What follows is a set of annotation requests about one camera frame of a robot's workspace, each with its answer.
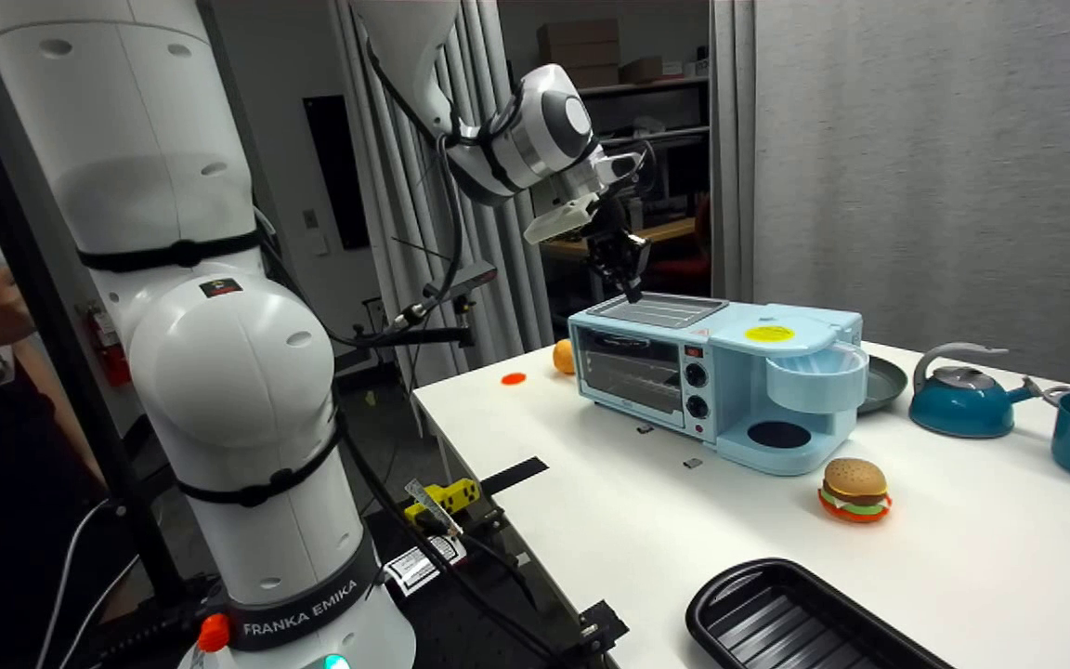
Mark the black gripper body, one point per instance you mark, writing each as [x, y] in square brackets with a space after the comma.
[615, 218]

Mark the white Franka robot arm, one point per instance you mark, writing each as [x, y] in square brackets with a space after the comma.
[238, 373]

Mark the light blue breakfast maker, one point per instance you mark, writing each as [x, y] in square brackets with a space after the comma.
[734, 373]

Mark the orange emergency stop button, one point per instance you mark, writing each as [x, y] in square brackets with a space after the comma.
[212, 635]

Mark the orange toy fruit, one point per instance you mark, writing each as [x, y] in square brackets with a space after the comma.
[561, 358]

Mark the small orange disc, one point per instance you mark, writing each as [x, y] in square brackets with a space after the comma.
[515, 378]

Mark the cardboard box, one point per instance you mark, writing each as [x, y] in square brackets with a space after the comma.
[578, 44]

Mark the white vertical blinds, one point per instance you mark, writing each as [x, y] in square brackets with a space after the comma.
[423, 248]

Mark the dark round plate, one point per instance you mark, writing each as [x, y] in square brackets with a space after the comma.
[886, 383]

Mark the yellow black clamp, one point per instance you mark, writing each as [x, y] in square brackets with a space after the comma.
[442, 498]

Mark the toy hamburger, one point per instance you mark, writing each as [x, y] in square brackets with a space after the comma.
[855, 488]

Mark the grey curtain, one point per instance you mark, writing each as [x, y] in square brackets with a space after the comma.
[943, 172]

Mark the teal kettle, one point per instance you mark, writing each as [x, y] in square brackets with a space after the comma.
[962, 400]

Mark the black table edge clamp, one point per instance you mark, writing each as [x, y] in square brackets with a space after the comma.
[602, 625]

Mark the black mounting platform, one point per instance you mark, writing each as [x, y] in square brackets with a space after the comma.
[434, 595]

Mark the black ribbed grill tray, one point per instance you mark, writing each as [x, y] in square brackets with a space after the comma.
[795, 617]

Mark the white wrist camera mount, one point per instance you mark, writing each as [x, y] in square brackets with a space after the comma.
[558, 218]

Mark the black metal frame pole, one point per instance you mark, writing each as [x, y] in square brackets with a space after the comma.
[37, 309]

